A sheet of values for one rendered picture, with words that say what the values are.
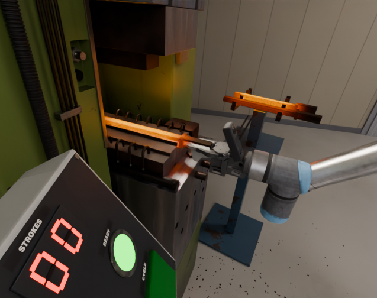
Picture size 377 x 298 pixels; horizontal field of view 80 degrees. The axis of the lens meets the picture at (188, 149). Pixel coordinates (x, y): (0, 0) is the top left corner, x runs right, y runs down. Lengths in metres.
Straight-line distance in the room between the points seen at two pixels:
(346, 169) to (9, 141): 0.80
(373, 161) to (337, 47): 2.99
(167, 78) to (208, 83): 2.57
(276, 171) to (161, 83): 0.57
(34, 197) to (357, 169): 0.74
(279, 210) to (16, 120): 0.67
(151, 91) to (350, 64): 3.14
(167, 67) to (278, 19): 2.63
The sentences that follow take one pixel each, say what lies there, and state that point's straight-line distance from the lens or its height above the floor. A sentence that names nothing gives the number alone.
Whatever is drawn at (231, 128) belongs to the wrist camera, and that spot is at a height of 1.09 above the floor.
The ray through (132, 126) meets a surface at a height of 1.01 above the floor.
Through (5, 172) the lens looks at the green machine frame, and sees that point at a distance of 0.48.
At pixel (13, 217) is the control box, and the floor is 1.20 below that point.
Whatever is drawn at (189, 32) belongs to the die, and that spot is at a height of 1.31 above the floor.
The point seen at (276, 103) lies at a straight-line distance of 1.20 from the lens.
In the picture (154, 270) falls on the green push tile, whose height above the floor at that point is 1.04.
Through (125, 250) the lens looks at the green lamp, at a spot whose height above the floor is 1.09.
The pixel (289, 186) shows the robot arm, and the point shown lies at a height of 0.97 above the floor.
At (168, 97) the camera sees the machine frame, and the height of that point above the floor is 1.05.
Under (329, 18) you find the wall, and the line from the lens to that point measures 3.59.
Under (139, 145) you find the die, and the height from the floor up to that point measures 0.99.
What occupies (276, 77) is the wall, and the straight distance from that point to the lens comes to 3.54.
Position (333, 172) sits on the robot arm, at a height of 0.98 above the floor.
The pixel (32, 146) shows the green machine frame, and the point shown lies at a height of 1.13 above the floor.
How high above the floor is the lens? 1.35
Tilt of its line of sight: 31 degrees down
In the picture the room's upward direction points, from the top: 5 degrees clockwise
